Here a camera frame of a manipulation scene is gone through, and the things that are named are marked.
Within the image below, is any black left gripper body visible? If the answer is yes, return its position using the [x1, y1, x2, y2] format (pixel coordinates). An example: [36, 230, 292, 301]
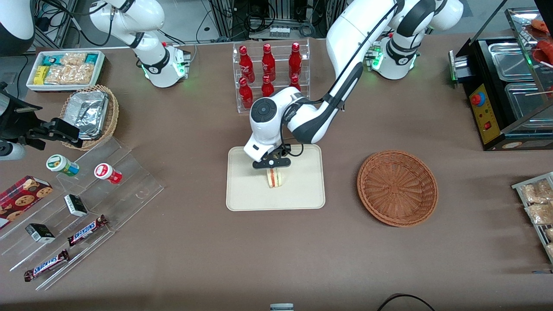
[252, 148, 292, 170]

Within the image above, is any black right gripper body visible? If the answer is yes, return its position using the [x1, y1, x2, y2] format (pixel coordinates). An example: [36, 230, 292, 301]
[0, 93, 52, 143]

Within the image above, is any triangular sandwich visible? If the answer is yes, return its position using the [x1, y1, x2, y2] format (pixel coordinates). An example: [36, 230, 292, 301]
[266, 168, 284, 189]

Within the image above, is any cream rectangular tray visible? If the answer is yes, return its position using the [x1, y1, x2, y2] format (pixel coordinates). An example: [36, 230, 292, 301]
[226, 144, 326, 212]

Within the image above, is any light wicker basket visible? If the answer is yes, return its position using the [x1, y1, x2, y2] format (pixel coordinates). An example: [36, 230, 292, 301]
[60, 85, 120, 151]

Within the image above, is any brown round wicker basket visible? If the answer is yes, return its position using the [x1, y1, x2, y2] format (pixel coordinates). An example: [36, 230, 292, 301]
[357, 150, 439, 228]

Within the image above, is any tray of packaged snacks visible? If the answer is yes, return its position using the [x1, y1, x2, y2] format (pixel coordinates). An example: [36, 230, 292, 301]
[512, 172, 553, 264]

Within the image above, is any green lid snack cup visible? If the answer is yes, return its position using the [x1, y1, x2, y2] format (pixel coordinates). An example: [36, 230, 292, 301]
[46, 154, 80, 177]

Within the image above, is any aluminium foil container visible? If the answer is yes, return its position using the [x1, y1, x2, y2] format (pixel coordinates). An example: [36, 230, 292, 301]
[65, 91, 109, 140]

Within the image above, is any white plastic snack bin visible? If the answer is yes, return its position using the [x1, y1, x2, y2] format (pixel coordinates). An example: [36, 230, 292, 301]
[26, 50, 106, 92]

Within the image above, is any red lid snack cup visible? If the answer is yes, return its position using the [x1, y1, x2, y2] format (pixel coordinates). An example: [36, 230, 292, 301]
[94, 163, 123, 185]

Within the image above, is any large clear cracker bag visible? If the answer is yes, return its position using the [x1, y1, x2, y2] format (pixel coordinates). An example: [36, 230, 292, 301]
[44, 64, 95, 85]

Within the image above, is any small black box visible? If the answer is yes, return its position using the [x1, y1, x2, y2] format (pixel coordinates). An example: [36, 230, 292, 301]
[64, 194, 88, 217]
[25, 223, 56, 243]

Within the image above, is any clear acrylic stepped display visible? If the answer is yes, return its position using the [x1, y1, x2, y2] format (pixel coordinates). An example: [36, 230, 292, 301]
[0, 137, 165, 291]

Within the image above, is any small clear cracker bag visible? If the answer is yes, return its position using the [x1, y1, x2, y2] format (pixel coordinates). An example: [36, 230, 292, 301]
[60, 53, 87, 66]

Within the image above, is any red cookie box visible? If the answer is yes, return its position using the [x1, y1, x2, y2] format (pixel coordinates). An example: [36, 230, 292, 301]
[0, 175, 53, 229]

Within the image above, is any snickers chocolate bar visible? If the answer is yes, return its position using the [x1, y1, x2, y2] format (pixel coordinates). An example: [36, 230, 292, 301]
[24, 249, 70, 282]
[67, 215, 108, 247]

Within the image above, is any clear acrylic bottle rack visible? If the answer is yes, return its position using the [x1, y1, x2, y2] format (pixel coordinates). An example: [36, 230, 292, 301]
[232, 39, 311, 114]

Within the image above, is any black food warmer machine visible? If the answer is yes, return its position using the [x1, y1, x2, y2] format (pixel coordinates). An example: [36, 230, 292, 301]
[448, 0, 553, 152]

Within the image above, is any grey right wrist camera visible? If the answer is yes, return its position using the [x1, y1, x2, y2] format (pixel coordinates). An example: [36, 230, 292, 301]
[0, 142, 26, 161]

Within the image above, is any black looped cable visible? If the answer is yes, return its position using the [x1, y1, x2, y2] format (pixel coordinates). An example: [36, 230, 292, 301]
[377, 293, 436, 311]

